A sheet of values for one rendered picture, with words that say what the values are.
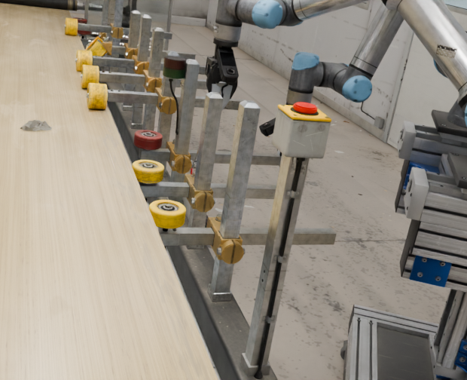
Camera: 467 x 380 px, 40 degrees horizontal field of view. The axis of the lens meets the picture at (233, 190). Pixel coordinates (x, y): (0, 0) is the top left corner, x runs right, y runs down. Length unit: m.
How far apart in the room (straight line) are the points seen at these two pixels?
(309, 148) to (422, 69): 4.36
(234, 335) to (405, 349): 1.14
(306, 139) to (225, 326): 0.51
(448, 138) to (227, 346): 1.04
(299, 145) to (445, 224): 0.65
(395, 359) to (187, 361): 1.47
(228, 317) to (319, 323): 1.42
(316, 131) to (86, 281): 0.46
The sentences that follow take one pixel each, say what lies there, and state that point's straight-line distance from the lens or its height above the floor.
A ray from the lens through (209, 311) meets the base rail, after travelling 1.44.
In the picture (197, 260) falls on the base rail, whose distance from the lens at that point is 1.63.
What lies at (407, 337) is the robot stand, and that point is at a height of 0.21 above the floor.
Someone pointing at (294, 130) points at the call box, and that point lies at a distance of 1.04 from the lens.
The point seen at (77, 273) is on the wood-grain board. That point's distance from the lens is 1.14.
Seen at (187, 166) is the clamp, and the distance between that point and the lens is 1.83.
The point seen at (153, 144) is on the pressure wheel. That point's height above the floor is 0.89.
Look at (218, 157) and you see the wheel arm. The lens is 1.92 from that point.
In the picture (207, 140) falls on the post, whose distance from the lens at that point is 1.57.
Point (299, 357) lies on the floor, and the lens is 2.59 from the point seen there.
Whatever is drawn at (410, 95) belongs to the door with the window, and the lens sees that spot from 5.48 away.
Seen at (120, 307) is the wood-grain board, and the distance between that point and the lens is 1.05.
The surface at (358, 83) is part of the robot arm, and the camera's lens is 1.82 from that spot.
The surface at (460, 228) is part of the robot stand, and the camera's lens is 1.62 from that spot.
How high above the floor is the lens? 1.47
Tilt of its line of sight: 22 degrees down
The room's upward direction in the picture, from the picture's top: 9 degrees clockwise
